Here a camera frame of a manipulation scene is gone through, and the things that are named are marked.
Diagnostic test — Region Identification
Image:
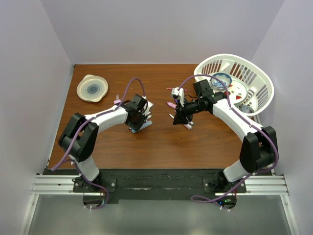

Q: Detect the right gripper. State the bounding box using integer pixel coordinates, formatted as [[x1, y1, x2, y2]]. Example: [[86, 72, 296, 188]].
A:
[[173, 97, 203, 125]]

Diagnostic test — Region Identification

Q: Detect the light blue highlighter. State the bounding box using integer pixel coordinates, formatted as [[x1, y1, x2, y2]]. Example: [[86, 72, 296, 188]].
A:
[[130, 120, 153, 133]]

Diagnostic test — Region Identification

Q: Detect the pink highlighter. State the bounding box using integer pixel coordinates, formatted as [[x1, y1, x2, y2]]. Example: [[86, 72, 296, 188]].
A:
[[167, 102, 177, 109]]

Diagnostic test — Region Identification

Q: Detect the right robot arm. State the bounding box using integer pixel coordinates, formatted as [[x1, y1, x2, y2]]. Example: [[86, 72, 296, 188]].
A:
[[171, 80, 278, 192]]

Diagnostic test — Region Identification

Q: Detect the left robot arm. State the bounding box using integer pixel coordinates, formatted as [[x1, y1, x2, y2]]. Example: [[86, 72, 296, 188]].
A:
[[51, 94, 154, 192]]

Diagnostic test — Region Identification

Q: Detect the cream swirl plate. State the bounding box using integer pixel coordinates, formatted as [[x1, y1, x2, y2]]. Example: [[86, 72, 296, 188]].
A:
[[76, 74, 109, 103]]

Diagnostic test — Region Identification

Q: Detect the blue white bowl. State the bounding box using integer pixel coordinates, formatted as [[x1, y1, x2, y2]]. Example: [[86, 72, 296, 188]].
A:
[[210, 72, 232, 90]]

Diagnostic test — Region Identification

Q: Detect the white fruit pattern plate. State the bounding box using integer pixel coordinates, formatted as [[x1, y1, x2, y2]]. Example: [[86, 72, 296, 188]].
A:
[[227, 78, 248, 105]]

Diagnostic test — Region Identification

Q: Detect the grey patterned cup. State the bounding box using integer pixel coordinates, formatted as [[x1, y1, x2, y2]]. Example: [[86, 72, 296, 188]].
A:
[[239, 105, 254, 114]]

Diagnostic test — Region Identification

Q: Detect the white laundry basket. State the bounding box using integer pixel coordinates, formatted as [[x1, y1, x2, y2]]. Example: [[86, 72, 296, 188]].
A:
[[194, 54, 274, 117]]

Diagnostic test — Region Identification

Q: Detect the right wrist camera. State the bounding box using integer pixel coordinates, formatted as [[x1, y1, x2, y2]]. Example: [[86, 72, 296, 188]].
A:
[[171, 87, 185, 108]]

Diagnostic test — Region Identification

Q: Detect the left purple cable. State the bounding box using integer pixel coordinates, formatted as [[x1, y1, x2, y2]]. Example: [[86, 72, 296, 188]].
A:
[[50, 77, 147, 171]]

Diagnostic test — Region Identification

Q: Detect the purple cable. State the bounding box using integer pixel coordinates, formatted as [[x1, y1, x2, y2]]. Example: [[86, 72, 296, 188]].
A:
[[50, 77, 147, 171], [178, 74, 279, 204]]

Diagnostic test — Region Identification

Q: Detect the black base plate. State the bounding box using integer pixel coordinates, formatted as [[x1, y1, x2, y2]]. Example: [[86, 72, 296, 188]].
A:
[[73, 167, 272, 205]]

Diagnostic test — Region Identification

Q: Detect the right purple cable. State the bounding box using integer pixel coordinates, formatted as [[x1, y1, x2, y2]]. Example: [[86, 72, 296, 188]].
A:
[[178, 74, 279, 204]]

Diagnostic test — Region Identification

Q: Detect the aluminium rail frame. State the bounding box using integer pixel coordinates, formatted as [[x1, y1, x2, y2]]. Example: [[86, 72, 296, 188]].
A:
[[24, 115, 299, 235]]

